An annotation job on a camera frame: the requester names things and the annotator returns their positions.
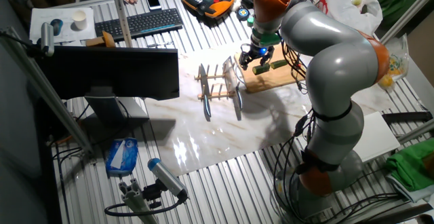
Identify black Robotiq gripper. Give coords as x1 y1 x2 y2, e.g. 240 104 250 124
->
238 43 275 71

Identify steel cleaver with metal handle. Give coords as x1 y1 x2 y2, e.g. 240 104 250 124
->
222 56 244 112

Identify short cucumber piece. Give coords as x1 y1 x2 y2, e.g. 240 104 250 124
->
252 62 271 75

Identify round black blue disc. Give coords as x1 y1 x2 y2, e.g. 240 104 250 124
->
236 7 251 22

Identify wooden peg knife rack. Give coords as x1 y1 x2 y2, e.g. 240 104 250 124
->
193 60 238 102

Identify pointed steel kitchen knife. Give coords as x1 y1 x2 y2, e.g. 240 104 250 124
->
199 63 213 119

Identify white plastic bag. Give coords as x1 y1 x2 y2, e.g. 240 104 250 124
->
317 0 384 37

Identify white smartphone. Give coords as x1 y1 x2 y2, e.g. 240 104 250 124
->
144 0 163 12

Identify black computer keyboard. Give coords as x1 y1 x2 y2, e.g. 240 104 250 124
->
94 7 184 42

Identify clear bag of yellow fruit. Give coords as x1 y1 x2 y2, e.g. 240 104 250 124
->
372 33 411 92

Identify white flat box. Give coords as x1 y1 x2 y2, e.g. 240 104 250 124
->
352 111 401 164

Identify black computer monitor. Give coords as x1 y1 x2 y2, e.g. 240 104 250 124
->
35 45 180 130

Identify brown cardboard piece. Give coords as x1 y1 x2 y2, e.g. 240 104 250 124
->
85 30 117 48

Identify black flat bar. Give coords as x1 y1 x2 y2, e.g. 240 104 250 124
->
382 111 434 125

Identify blue tissue pack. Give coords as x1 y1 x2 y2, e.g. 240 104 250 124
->
104 137 139 177

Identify white paper cup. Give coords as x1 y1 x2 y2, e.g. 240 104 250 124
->
71 10 88 31

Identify bright green folded cloth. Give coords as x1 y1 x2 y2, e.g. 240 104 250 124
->
384 138 434 193

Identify dark blue computer mouse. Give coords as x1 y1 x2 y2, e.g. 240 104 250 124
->
50 18 64 37

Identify white paper sheets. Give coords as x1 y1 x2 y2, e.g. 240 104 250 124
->
28 6 98 45

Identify wooden cutting board metal handle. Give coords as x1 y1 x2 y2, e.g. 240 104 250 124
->
233 43 308 94

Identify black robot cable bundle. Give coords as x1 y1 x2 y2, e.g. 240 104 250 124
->
271 108 408 224

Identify aluminium frame post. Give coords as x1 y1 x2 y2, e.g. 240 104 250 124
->
379 0 434 45
0 26 94 153
108 0 134 48

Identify silver depth camera blue end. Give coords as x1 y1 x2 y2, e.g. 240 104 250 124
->
147 157 189 200

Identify aluminium profile camera stand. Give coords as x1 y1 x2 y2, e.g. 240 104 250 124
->
118 178 160 224

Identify black camera cable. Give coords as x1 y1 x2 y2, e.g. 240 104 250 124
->
104 195 188 217

